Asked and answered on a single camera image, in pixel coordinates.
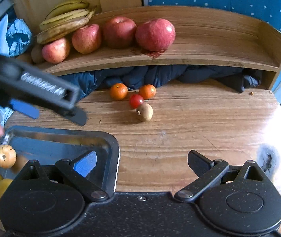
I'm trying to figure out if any metal tray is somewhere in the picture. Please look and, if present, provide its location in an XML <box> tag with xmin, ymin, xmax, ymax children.
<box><xmin>0</xmin><ymin>125</ymin><xmax>120</xmax><ymax>196</ymax></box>

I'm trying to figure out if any red cherry tomato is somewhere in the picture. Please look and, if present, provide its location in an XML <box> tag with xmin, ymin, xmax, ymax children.
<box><xmin>130</xmin><ymin>94</ymin><xmax>145</xmax><ymax>109</ymax></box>

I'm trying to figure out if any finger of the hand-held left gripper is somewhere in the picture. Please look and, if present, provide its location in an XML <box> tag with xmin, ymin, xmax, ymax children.
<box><xmin>54</xmin><ymin>106</ymin><xmax>88</xmax><ymax>127</ymax></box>
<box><xmin>9</xmin><ymin>99</ymin><xmax>40</xmax><ymax>119</ymax></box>

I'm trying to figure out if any yellow lemon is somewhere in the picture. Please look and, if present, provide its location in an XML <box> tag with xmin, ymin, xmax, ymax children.
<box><xmin>0</xmin><ymin>178</ymin><xmax>14</xmax><ymax>203</ymax></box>

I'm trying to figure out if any dark blue cloth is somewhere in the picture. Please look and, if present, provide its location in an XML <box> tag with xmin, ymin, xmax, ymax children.
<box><xmin>59</xmin><ymin>64</ymin><xmax>263</xmax><ymax>100</ymax></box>

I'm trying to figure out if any striped cream melon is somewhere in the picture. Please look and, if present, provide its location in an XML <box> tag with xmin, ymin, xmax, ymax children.
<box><xmin>0</xmin><ymin>144</ymin><xmax>17</xmax><ymax>169</ymax></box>

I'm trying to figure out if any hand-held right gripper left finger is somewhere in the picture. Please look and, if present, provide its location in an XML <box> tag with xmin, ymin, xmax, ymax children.
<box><xmin>14</xmin><ymin>150</ymin><xmax>109</xmax><ymax>201</ymax></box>

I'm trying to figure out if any small orange kumquat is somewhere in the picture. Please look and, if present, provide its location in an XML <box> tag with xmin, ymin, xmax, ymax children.
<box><xmin>139</xmin><ymin>84</ymin><xmax>157</xmax><ymax>100</ymax></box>
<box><xmin>110</xmin><ymin>83</ymin><xmax>129</xmax><ymax>101</ymax></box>

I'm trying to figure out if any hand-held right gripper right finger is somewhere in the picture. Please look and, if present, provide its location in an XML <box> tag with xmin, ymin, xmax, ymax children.
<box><xmin>174</xmin><ymin>150</ymin><xmax>270</xmax><ymax>202</ymax></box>

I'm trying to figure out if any brown kiwi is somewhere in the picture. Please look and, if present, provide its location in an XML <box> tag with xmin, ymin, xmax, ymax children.
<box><xmin>30</xmin><ymin>44</ymin><xmax>46</xmax><ymax>64</ymax></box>

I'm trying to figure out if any red apple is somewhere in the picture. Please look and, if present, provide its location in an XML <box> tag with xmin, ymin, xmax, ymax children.
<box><xmin>72</xmin><ymin>24</ymin><xmax>102</xmax><ymax>54</ymax></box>
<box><xmin>135</xmin><ymin>18</ymin><xmax>176</xmax><ymax>52</ymax></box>
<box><xmin>103</xmin><ymin>16</ymin><xmax>138</xmax><ymax>49</ymax></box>
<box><xmin>42</xmin><ymin>37</ymin><xmax>71</xmax><ymax>64</ymax></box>

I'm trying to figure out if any yellow banana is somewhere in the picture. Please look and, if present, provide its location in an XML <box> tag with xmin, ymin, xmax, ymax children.
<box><xmin>39</xmin><ymin>6</ymin><xmax>98</xmax><ymax>31</ymax></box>
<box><xmin>45</xmin><ymin>0</ymin><xmax>90</xmax><ymax>20</ymax></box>

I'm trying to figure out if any brown spotted banana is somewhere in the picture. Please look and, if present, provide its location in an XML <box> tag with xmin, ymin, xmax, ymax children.
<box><xmin>36</xmin><ymin>17</ymin><xmax>89</xmax><ymax>45</ymax></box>

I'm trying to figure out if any curved wooden shelf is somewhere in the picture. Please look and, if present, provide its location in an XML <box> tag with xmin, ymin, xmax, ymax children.
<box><xmin>16</xmin><ymin>6</ymin><xmax>281</xmax><ymax>90</ymax></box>

